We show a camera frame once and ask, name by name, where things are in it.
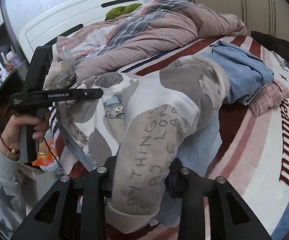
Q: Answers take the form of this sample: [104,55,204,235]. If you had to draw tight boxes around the black clothing pile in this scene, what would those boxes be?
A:
[251,31,289,64]

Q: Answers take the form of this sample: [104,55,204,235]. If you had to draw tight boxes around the orange white plastic bag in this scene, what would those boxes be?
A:
[32,129,61,172]

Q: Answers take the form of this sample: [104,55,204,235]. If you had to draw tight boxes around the cream patterned fleece pants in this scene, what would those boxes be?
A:
[55,55,230,233]

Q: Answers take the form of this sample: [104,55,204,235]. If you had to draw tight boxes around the pink plaid folded garment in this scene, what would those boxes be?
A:
[248,80,289,117]

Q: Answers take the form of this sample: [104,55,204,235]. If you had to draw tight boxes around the pink grey rumpled duvet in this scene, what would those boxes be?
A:
[56,0,247,80]

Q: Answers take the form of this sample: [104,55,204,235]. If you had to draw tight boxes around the folded blue garment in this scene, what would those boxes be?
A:
[199,41,274,106]

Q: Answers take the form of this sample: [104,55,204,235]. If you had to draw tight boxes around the green cloth item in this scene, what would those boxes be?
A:
[105,3,142,20]

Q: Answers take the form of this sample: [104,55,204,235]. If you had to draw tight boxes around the person left hand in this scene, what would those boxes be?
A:
[0,110,51,161]

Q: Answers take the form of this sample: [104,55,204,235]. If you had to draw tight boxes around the white bed headboard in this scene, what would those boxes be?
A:
[19,0,144,61]

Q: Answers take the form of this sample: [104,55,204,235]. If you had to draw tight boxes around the striped dotted plush blanket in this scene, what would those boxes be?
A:
[207,36,289,239]

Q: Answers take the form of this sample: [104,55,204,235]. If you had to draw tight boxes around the grey star sleeve forearm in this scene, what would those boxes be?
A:
[0,152,26,239]

